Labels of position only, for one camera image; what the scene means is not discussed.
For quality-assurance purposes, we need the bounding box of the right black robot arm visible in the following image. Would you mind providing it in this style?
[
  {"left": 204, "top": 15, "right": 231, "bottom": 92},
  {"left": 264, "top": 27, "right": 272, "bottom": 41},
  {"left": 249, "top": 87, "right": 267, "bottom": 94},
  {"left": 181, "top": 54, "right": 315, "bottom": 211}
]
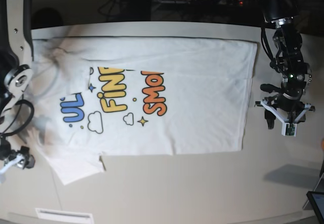
[{"left": 1, "top": 0, "right": 35, "bottom": 176}]

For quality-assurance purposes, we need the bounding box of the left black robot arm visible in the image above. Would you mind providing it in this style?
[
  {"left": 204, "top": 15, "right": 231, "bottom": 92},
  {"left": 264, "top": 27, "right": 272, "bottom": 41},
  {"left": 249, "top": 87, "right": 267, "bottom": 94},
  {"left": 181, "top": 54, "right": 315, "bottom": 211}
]
[{"left": 255, "top": 0, "right": 315, "bottom": 136}]

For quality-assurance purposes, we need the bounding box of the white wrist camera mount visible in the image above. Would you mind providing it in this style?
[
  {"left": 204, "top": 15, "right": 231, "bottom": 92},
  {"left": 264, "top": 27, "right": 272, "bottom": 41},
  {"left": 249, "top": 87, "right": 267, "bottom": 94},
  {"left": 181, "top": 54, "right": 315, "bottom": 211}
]
[
  {"left": 1, "top": 154, "right": 26, "bottom": 183},
  {"left": 255, "top": 99, "right": 315, "bottom": 137}
]

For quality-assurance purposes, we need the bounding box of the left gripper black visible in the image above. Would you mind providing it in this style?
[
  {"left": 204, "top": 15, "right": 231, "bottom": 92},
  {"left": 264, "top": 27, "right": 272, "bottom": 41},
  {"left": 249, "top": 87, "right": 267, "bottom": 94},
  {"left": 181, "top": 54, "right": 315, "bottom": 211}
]
[{"left": 265, "top": 94, "right": 306, "bottom": 130}]

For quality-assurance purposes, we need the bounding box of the white paper label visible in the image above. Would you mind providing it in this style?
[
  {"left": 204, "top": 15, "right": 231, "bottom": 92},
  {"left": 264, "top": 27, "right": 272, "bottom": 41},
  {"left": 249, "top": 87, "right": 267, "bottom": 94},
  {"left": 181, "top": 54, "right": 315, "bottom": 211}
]
[{"left": 35, "top": 208, "right": 95, "bottom": 224}]

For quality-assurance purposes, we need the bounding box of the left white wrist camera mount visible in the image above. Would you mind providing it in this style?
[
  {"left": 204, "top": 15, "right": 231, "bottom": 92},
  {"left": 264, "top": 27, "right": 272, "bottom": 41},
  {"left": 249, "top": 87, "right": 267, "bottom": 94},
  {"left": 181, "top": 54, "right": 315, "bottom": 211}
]
[{"left": 255, "top": 99, "right": 315, "bottom": 137}]

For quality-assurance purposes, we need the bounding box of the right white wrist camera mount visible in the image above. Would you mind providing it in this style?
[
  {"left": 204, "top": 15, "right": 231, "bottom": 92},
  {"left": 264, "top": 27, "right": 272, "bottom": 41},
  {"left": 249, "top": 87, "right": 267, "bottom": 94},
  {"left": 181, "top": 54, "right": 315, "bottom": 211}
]
[{"left": 1, "top": 154, "right": 26, "bottom": 183}]

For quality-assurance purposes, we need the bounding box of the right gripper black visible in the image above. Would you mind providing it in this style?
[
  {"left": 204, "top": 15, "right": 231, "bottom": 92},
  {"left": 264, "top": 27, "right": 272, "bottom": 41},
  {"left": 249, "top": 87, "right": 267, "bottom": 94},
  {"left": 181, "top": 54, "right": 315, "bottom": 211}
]
[{"left": 10, "top": 146, "right": 35, "bottom": 169}]

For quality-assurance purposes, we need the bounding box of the white printed T-shirt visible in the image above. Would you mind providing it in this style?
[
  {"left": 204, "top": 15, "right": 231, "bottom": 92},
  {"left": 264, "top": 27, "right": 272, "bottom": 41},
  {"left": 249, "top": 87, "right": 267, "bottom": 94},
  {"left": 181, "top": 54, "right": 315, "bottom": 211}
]
[{"left": 27, "top": 37, "right": 257, "bottom": 184}]

